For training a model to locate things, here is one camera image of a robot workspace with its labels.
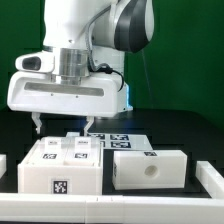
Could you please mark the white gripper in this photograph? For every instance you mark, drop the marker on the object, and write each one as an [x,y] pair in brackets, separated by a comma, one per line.
[98,95]

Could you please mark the white small door panel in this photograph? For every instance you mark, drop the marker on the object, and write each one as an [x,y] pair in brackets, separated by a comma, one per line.
[50,151]

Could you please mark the white cabinet door panel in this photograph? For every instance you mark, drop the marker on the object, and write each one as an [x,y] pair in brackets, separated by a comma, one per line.
[83,151]

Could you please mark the white cabinet body box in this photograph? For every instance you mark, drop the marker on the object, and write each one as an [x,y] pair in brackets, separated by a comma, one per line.
[60,179]

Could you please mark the white cabinet top block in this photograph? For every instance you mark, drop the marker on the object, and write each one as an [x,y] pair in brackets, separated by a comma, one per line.
[155,169]

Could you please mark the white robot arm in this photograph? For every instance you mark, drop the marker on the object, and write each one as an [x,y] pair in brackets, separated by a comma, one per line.
[80,70]

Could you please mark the white flat marker plate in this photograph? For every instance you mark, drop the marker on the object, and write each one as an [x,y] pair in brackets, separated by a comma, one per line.
[123,141]

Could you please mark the white block at left edge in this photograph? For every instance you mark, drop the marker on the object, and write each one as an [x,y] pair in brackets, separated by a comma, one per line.
[2,165]

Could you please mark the white front rail bar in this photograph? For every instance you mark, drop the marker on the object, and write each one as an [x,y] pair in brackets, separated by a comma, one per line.
[121,209]

